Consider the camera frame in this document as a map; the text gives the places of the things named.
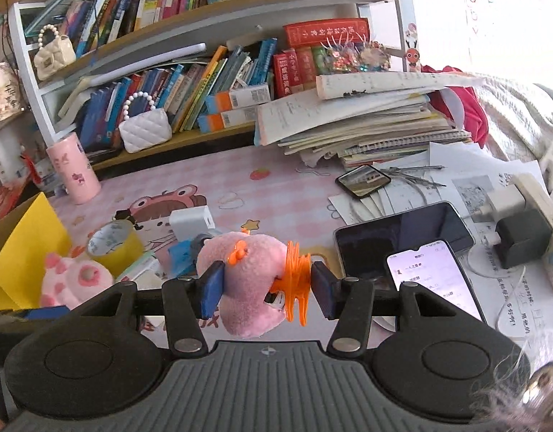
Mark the pink cylindrical cup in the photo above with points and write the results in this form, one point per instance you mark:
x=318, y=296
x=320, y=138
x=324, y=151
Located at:
x=73, y=166

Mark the yellow cardboard box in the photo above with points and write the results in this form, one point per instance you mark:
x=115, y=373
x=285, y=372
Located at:
x=27, y=234

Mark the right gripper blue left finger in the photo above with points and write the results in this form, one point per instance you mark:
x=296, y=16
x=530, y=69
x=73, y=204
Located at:
x=186, y=301

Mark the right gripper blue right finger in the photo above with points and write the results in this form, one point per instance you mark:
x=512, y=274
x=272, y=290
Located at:
x=349, y=301

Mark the small black phone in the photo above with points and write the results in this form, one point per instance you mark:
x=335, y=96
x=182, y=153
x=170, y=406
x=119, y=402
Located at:
x=362, y=181

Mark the orange white box lower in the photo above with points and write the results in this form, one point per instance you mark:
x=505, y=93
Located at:
x=210, y=123

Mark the orange white box upper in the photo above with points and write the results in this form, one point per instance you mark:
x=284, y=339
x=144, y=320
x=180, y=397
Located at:
x=239, y=98

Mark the pink plush toy orange hair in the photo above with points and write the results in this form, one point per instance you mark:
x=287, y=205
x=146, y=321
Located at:
x=265, y=281

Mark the red pink fabric bundle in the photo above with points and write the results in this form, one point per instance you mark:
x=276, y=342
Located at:
x=462, y=107

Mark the orange white box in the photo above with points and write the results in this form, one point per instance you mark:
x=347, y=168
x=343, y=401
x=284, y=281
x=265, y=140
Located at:
x=239, y=98
x=210, y=123

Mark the stack of papers and notebooks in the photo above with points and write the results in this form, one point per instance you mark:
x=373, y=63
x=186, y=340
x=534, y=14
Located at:
x=363, y=116

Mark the red dictionary book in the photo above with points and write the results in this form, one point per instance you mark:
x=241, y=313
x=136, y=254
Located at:
x=312, y=33

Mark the lit white-screen smartphone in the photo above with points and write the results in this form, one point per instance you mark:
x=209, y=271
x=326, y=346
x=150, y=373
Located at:
x=435, y=267

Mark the white charger plug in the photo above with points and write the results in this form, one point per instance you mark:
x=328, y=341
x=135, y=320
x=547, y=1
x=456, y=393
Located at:
x=501, y=203

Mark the black charger plug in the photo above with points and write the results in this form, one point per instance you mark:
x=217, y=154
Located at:
x=524, y=237

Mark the pink spotted plush toy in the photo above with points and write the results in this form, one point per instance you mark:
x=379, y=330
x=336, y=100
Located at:
x=69, y=282

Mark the white quilted pearl handbag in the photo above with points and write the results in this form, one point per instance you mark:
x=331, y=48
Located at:
x=145, y=130

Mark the white power strip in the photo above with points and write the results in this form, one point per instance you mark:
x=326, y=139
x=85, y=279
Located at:
x=540, y=207

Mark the yellow tape roll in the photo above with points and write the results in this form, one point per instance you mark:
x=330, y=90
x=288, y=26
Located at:
x=115, y=246

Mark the cream quilted pearl handbag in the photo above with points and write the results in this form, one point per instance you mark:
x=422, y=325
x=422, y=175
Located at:
x=55, y=51

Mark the white power adapter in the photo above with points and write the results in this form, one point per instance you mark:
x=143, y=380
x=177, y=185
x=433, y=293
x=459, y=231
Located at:
x=190, y=222

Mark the white wooden bookshelf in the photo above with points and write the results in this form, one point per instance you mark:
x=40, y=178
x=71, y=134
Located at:
x=223, y=23

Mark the pink cartoon desk mat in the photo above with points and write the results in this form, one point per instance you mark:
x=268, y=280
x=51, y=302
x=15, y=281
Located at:
x=257, y=188

